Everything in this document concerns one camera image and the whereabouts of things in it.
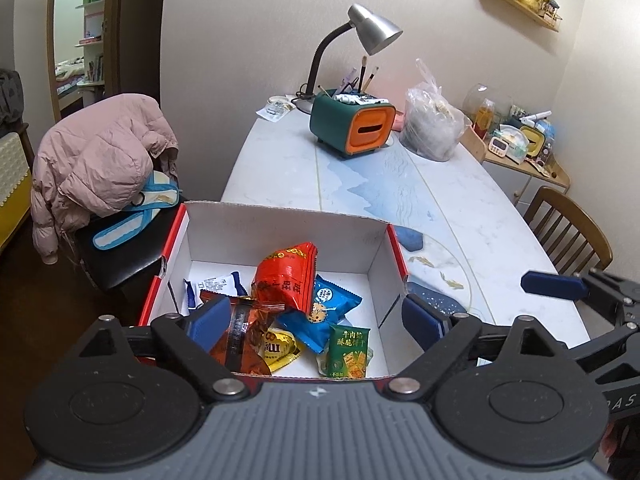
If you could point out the glass bottle with yellow label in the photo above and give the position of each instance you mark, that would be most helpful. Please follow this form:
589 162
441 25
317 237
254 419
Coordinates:
484 118

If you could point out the white kitchen timer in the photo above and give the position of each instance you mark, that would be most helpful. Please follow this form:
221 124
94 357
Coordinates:
498 146

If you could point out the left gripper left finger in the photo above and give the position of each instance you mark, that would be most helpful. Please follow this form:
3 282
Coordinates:
183 345

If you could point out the yellow tissue box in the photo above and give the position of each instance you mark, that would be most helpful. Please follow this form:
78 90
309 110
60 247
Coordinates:
535 139

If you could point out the wooden chair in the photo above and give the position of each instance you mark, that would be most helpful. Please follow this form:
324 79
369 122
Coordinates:
567 234

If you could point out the red snack bag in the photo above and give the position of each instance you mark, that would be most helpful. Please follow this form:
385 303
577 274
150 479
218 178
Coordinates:
287 277

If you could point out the red cardboard box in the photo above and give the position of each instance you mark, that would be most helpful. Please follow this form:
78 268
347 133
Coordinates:
362 255

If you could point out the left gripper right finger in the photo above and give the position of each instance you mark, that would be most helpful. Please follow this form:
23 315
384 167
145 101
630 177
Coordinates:
446 342

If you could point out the green cracker packet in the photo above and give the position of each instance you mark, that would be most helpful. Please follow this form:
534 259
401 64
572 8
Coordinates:
347 353

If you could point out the white blue snack packet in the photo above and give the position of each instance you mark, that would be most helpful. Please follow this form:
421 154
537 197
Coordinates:
197 293

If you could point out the brown foil snack bag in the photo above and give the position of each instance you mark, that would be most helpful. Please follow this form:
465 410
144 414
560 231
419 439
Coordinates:
232 330

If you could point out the yellow candy packet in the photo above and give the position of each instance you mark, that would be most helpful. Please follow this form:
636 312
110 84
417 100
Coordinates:
280 349

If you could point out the black chair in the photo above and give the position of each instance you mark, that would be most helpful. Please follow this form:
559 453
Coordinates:
140 256

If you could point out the green orange tissue box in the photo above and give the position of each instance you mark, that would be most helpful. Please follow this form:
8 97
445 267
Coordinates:
352 124

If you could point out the blue cookie packet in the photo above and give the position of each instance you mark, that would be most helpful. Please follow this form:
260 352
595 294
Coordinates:
329 305

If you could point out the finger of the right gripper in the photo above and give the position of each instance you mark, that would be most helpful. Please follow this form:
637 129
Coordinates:
554 285

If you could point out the white wooden cabinet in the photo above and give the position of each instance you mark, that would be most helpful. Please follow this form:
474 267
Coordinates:
520 182

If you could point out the pink jacket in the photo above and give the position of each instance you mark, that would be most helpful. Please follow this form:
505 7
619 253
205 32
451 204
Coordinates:
94 163

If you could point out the blue white bag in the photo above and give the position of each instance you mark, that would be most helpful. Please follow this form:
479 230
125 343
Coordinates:
158 192

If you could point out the silver desk lamp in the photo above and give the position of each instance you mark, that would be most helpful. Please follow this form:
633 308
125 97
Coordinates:
364 31

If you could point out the wet wipes pack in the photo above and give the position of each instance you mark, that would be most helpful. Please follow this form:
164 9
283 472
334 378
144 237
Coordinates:
516 141

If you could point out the clear plastic bag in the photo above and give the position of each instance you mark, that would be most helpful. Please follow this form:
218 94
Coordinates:
432 127

